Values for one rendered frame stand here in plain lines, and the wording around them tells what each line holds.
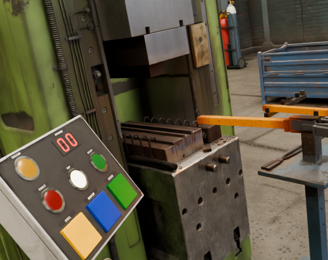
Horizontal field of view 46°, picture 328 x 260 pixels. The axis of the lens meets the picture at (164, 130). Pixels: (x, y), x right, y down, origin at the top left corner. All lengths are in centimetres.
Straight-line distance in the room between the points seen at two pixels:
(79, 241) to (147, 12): 74
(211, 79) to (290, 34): 860
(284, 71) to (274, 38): 528
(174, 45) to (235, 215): 72
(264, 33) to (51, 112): 970
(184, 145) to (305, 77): 393
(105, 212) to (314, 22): 922
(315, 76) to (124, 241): 403
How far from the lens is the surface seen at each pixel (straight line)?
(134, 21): 122
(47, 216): 82
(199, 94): 165
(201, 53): 163
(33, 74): 120
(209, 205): 145
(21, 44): 122
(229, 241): 161
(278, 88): 542
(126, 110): 180
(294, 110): 160
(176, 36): 134
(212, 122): 128
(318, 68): 511
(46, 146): 91
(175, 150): 135
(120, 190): 99
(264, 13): 1063
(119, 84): 178
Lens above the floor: 141
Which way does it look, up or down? 16 degrees down
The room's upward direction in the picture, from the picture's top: 10 degrees counter-clockwise
